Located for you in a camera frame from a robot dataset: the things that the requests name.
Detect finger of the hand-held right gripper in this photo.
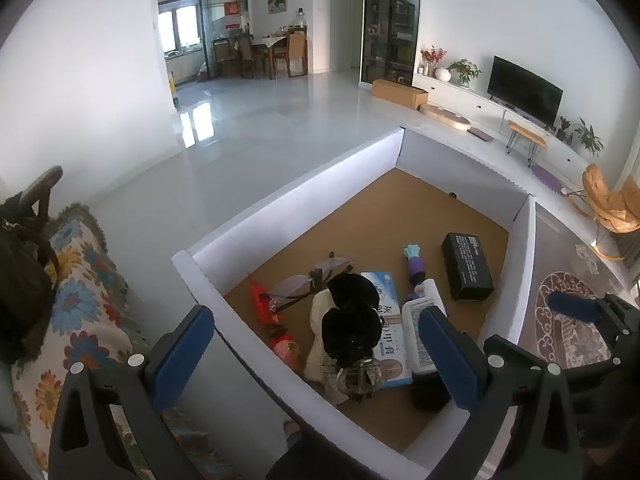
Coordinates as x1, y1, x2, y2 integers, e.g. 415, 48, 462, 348
483, 334, 622, 392
546, 290, 609, 326

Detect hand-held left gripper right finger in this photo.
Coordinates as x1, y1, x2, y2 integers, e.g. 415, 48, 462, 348
419, 305, 583, 480

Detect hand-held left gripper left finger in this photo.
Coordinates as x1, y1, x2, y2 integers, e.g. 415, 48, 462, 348
47, 305, 216, 480

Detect white plastic bottle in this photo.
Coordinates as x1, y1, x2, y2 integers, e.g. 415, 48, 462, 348
402, 280, 448, 375

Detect red snack packet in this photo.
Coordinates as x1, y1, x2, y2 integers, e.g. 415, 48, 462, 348
270, 332, 302, 361
248, 280, 286, 328

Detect black rectangular box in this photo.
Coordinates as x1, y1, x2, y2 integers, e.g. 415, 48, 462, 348
441, 232, 496, 302

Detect clear plastic hair claw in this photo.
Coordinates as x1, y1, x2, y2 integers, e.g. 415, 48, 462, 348
336, 360, 381, 403

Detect purple teal toy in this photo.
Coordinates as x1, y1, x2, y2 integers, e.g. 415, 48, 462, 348
404, 244, 427, 297

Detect blue white medicine box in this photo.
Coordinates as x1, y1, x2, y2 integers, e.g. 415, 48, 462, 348
360, 271, 413, 388

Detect cream knitted hat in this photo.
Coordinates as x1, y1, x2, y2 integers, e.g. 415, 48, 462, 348
302, 292, 351, 383

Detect clear eyeglasses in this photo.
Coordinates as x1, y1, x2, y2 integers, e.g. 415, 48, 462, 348
269, 252, 355, 313

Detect white cardboard box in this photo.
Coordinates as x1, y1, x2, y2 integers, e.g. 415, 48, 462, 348
171, 127, 537, 480

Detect orange lounge chair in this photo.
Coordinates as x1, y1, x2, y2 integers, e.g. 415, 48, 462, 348
565, 162, 640, 261

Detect floral patterned cushion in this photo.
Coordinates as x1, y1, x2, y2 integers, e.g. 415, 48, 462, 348
10, 202, 241, 480

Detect purple floor mat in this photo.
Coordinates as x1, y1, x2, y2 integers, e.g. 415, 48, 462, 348
530, 162, 568, 196

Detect large leafy potted plant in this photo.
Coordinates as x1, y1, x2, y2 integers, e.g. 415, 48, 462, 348
574, 117, 604, 156

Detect black bag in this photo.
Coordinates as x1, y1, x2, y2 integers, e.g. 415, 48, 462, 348
0, 165, 66, 366

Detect wooden bench with metal legs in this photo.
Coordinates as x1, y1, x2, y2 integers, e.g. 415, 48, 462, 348
506, 120, 548, 167

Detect black television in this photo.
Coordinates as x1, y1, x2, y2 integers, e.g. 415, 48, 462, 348
487, 55, 564, 127

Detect white TV cabinet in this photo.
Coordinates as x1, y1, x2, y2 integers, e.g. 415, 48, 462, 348
412, 72, 596, 181

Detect round wooden board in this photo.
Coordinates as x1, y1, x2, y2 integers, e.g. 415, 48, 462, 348
419, 103, 472, 131

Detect bushy green potted plant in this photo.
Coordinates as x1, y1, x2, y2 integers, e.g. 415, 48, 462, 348
447, 58, 482, 87

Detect long brown cardboard carton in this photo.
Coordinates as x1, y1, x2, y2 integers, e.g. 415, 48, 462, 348
371, 78, 429, 110

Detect red flower bouquet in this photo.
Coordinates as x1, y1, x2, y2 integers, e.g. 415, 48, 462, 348
420, 46, 447, 77

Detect wooden dining table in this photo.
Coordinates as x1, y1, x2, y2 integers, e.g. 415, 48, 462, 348
250, 35, 288, 81

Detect wooden dining chair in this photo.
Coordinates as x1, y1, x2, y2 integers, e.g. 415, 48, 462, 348
272, 30, 307, 78

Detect dark glass display cabinet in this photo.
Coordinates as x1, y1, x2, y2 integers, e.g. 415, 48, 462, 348
361, 0, 422, 86

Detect white door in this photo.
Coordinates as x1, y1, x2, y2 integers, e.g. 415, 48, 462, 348
330, 0, 353, 72

